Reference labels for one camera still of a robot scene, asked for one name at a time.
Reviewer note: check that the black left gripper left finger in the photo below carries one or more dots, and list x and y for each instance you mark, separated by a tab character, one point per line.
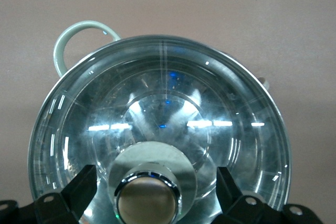
76	195

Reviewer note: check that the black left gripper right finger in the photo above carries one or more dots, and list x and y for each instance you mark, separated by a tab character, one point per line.
231	197

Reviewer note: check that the glass pot lid with knob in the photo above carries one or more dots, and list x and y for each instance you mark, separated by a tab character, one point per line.
162	98

